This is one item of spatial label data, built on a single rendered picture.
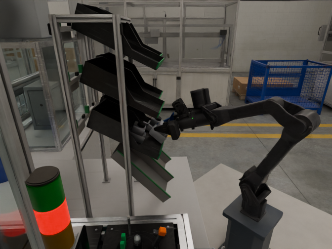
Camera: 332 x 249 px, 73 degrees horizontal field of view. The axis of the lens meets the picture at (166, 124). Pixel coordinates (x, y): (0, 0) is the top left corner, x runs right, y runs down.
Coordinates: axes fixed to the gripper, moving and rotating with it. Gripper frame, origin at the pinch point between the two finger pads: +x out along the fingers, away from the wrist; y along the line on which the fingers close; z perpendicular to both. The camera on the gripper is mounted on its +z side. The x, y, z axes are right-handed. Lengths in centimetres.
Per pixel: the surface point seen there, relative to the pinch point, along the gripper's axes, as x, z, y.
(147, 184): 11.0, -20.0, 6.9
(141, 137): 8.8, -1.5, 3.8
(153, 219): 10.7, -32.3, 11.9
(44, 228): 9, 3, 53
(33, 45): 71, 48, -38
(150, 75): 105, -6, -359
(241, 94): -65, -112, -477
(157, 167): 9.8, -20.0, -5.8
